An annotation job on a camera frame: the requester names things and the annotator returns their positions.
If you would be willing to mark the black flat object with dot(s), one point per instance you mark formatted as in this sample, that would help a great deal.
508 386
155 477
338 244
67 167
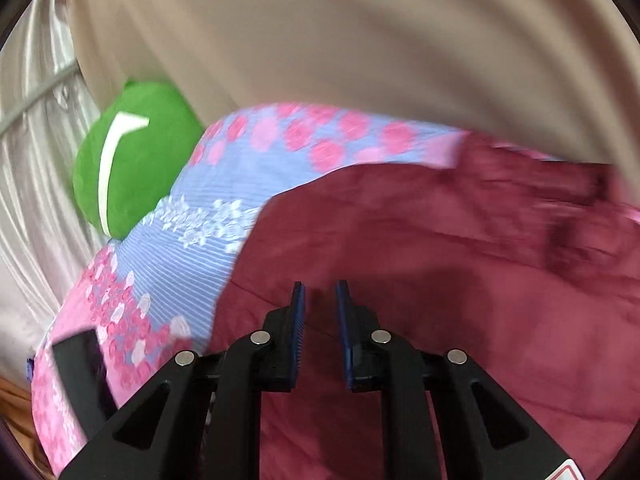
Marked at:
82 370

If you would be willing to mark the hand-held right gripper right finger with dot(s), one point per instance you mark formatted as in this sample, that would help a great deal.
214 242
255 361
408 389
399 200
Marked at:
343 325

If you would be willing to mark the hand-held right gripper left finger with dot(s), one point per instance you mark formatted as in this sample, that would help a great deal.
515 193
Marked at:
298 325

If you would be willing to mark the white satin curtain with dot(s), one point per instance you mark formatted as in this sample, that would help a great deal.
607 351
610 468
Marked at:
35 160

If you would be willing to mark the pink and blue floral bedsheet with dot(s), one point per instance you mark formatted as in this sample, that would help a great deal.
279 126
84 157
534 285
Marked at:
210 220

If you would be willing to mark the green plush pillow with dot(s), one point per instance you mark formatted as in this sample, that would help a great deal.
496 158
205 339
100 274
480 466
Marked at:
135 160

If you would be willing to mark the grey metal rod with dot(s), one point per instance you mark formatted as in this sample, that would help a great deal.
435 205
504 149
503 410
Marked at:
35 97

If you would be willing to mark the maroon garment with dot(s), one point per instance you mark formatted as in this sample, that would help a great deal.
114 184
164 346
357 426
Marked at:
450 260

